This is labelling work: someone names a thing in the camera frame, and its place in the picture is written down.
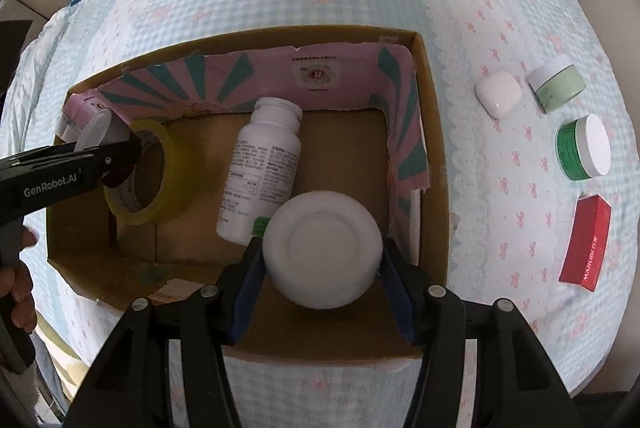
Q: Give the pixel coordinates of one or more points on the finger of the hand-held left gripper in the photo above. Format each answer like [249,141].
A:
[117,155]

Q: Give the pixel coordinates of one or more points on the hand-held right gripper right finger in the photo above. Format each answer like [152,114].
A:
[398,294]

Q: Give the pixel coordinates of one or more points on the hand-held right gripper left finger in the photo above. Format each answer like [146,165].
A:
[247,294]

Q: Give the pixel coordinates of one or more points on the pink bottle with white cap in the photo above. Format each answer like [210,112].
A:
[92,123]

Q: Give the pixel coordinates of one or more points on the white round jar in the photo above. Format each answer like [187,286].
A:
[322,250]

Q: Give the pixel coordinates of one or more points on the cardboard box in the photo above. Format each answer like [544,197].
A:
[330,148]

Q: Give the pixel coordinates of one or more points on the person's left hand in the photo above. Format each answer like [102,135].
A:
[16,293]

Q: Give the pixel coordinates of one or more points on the clear yellowish tape roll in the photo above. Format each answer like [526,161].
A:
[177,168]

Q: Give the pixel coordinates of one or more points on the white pill bottle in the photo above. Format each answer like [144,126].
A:
[262,170]

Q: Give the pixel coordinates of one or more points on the red rectangular box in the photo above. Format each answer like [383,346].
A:
[586,243]

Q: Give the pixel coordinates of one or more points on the white earbud case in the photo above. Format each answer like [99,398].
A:
[497,94]

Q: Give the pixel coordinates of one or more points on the dark green jar white lid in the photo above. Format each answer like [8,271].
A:
[582,148]

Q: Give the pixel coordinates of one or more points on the pale green jar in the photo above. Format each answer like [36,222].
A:
[557,85]

